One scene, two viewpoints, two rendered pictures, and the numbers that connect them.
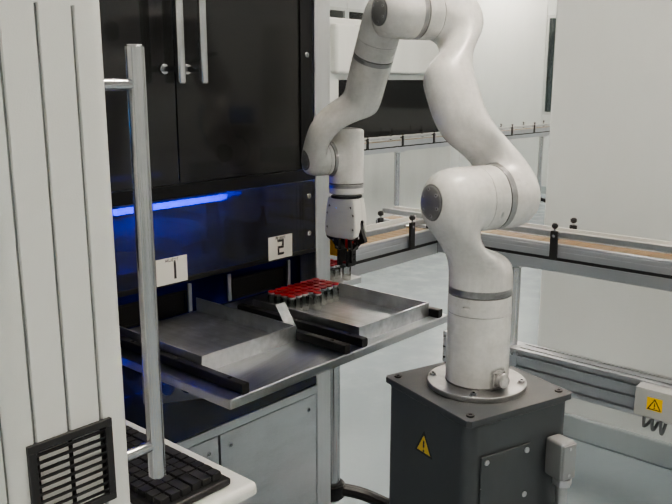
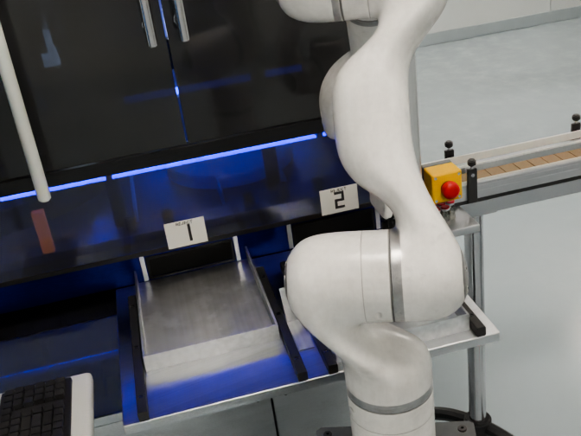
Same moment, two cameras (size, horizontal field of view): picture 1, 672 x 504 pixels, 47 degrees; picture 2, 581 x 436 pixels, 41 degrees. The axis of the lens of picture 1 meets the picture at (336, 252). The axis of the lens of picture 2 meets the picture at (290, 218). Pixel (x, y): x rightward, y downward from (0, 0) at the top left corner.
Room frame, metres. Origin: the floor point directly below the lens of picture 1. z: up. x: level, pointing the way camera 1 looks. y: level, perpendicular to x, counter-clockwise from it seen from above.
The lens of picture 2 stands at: (0.69, -0.73, 1.75)
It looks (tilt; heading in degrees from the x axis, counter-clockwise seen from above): 26 degrees down; 39
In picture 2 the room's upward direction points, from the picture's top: 8 degrees counter-clockwise
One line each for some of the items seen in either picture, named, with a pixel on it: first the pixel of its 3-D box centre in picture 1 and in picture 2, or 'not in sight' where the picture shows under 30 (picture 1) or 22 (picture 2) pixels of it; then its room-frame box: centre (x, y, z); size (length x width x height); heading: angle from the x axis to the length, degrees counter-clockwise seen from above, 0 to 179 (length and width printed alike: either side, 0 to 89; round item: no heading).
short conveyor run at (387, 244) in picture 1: (362, 243); (526, 164); (2.46, -0.09, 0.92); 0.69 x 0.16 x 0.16; 138
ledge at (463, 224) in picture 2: (329, 279); (442, 221); (2.19, 0.02, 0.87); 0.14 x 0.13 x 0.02; 48
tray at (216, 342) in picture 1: (199, 330); (201, 302); (1.63, 0.30, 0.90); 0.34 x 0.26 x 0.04; 48
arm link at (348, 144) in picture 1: (344, 155); not in sight; (1.88, -0.02, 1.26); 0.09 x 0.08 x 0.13; 118
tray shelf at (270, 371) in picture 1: (277, 331); (289, 311); (1.71, 0.14, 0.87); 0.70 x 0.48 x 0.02; 138
